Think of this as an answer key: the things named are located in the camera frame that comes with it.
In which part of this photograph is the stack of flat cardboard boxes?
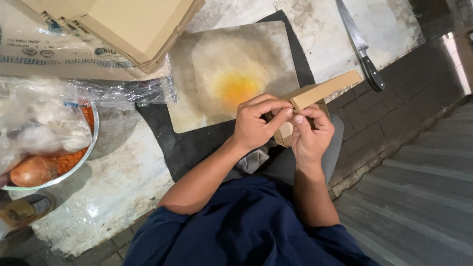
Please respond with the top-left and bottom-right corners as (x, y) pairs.
(20, 0), (206, 74)

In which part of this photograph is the small brown cardboard box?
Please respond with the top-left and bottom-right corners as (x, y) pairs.
(264, 70), (363, 148)

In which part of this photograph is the black-handled kitchen knife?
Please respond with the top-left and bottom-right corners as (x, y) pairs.
(335, 0), (386, 93)

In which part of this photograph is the person's dark blue shirt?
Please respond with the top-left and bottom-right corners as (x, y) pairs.
(123, 175), (382, 266)

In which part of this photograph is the glass bowl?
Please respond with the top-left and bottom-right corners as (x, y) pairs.
(2, 100), (100, 192)

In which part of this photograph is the heap of chopped carrots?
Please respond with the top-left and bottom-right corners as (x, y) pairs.
(47, 106), (95, 176)

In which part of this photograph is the person's left hand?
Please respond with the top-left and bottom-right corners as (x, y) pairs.
(233, 93), (295, 152)

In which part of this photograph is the black mat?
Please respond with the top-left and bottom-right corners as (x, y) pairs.
(135, 9), (316, 182)

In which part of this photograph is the clear crumpled plastic wrap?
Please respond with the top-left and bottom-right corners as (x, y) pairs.
(66, 76), (179, 108)

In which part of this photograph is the person's right hand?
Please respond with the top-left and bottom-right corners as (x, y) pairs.
(290, 104), (336, 167)

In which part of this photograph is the stained white cutting board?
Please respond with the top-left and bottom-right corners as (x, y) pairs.
(166, 20), (301, 134)

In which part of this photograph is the printed beige plastic package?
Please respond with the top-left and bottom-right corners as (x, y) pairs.
(0, 0), (171, 82)

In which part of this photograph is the brown onion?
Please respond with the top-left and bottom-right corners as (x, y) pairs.
(10, 155), (59, 188)

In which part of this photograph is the clear plastic bag of garlic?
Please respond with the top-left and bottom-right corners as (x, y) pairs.
(0, 77), (93, 176)

